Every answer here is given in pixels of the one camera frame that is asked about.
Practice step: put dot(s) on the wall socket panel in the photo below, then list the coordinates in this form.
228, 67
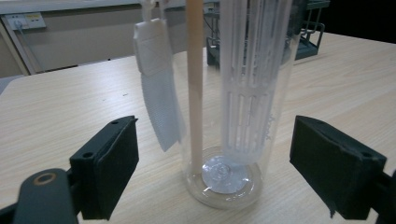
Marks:
26, 21

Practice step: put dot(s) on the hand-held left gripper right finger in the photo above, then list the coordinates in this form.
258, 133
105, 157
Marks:
330, 174

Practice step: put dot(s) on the white slotted infuser tube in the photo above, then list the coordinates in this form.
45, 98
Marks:
246, 93

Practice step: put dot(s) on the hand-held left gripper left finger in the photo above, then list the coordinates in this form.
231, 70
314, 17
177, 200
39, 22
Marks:
107, 174

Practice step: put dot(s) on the wooden stir stick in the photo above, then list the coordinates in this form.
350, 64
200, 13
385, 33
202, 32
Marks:
195, 87

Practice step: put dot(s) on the clear plastic cup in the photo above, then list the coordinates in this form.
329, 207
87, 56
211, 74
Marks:
274, 130

